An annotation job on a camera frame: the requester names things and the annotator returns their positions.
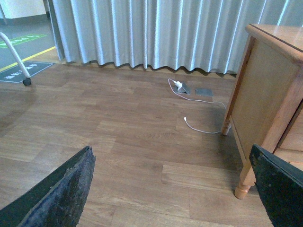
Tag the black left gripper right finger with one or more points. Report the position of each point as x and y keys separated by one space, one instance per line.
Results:
x=280 y=187

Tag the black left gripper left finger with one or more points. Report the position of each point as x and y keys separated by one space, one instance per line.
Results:
x=56 y=201

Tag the wooden drawer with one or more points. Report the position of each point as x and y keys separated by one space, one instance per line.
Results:
x=292 y=157
x=292 y=138

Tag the wooden nightstand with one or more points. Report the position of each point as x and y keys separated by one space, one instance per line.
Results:
x=267 y=92

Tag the closed metal floor socket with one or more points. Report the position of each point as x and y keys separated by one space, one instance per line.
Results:
x=203 y=92

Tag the white cart leg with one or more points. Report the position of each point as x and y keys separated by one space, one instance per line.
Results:
x=27 y=79

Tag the open metal floor socket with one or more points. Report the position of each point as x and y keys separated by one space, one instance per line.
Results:
x=184 y=89

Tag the grey floor sign mat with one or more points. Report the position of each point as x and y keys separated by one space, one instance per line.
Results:
x=16 y=75

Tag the grey curtain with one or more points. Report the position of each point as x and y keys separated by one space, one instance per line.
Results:
x=205 y=34

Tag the white wall plug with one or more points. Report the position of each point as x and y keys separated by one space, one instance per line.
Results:
x=177 y=83

